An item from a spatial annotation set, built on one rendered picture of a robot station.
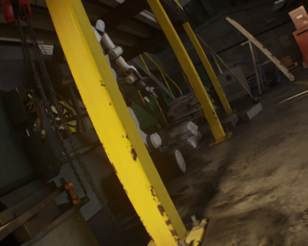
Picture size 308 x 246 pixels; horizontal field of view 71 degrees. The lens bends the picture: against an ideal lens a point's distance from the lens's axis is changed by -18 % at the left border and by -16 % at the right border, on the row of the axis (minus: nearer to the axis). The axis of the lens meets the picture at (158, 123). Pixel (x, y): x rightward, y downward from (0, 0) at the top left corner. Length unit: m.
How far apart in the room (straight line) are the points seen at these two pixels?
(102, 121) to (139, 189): 0.24
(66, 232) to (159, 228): 0.33
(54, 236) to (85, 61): 0.59
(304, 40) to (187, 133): 3.24
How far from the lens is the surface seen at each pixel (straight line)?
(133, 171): 0.80
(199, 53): 4.14
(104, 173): 2.12
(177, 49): 2.47
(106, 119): 0.80
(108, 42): 2.09
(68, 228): 0.93
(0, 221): 0.70
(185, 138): 2.70
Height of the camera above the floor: 0.45
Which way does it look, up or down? 1 degrees down
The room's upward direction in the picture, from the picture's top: 25 degrees counter-clockwise
